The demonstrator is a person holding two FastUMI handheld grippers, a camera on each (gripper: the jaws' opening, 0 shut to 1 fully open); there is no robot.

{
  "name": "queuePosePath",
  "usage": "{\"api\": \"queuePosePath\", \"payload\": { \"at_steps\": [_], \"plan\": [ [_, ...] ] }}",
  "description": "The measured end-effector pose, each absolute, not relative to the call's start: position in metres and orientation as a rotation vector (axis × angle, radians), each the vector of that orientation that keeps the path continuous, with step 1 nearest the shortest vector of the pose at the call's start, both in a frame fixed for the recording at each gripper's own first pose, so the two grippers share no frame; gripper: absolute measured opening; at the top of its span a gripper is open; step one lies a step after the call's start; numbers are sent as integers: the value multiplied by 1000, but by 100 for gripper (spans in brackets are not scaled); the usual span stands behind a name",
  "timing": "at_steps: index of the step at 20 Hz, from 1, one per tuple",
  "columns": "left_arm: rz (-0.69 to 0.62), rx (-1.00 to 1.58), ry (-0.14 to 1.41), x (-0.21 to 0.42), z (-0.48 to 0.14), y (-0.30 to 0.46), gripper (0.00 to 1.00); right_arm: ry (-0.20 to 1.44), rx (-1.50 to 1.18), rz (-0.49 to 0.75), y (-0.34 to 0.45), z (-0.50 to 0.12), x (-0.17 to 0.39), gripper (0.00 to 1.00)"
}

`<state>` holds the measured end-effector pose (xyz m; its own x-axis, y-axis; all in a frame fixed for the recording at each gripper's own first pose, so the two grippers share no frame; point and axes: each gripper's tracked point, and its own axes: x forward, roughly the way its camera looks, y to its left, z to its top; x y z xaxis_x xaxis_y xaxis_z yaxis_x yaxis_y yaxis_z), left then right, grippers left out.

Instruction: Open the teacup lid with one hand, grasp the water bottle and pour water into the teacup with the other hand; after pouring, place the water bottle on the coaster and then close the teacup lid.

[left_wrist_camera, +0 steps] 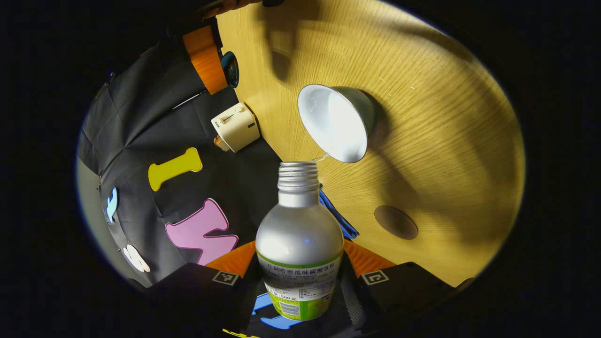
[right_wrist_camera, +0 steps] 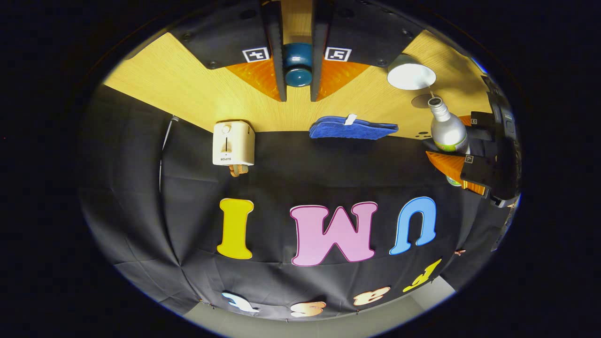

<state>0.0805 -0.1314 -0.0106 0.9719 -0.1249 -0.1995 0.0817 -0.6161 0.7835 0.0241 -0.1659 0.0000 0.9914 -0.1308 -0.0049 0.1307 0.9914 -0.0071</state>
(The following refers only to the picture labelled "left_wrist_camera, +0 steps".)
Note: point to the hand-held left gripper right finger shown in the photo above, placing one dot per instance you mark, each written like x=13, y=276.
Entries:
x=404, y=291

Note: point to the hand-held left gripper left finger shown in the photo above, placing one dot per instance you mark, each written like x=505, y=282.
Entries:
x=197, y=295

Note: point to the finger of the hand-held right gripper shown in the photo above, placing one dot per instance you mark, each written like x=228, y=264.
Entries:
x=206, y=61

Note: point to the teal teacup lid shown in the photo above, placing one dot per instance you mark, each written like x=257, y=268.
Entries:
x=231, y=70

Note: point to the round brown coaster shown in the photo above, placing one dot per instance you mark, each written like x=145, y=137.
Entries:
x=396, y=222

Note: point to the silver green water bottle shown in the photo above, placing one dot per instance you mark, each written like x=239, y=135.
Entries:
x=300, y=234

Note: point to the white grey teacup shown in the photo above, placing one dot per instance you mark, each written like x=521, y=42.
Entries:
x=335, y=122

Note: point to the cream toaster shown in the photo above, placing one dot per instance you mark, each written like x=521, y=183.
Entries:
x=235, y=126

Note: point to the brown bread slice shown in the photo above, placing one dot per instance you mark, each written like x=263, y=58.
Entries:
x=221, y=143

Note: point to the black backdrop cloth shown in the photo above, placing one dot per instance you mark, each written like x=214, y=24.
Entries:
x=141, y=117

